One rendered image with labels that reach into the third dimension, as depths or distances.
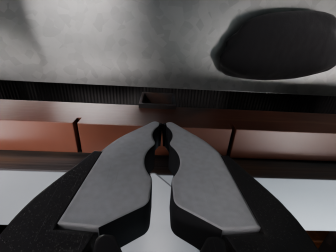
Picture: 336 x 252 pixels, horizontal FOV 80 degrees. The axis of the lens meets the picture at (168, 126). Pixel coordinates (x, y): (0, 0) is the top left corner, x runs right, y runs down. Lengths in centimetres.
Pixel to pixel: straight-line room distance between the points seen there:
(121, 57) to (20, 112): 17
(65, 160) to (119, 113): 8
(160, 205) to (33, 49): 31
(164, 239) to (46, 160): 18
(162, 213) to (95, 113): 15
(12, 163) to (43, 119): 6
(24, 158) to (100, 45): 20
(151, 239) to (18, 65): 35
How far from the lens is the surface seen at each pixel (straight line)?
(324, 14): 40
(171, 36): 35
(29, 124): 27
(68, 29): 38
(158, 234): 31
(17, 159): 29
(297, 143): 29
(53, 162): 27
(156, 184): 24
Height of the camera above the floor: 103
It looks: 62 degrees down
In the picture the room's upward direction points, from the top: 178 degrees clockwise
